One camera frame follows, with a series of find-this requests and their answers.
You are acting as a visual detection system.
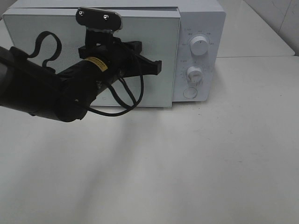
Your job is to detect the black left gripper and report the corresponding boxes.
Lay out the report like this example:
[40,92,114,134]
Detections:
[78,29,162,84]

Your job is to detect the white microwave door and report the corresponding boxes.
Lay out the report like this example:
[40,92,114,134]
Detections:
[3,8,180,107]

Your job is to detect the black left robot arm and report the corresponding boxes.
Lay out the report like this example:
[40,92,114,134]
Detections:
[0,29,162,122]

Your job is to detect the lower white round knob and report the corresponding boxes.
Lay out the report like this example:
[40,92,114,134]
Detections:
[186,66,203,84]

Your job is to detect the white round knob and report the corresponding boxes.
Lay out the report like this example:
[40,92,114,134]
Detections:
[190,34,209,56]
[186,66,203,84]

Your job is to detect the round white door button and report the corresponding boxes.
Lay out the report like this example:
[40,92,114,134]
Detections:
[183,87,198,99]

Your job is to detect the upper white round knob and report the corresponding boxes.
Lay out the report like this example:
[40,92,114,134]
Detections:
[190,34,209,56]

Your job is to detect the white microwave oven body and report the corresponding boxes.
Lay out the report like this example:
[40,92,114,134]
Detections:
[2,0,226,103]

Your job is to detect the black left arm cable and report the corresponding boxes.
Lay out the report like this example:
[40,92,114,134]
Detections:
[28,31,144,117]

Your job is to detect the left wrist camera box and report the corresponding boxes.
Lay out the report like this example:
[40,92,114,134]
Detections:
[75,7,122,32]

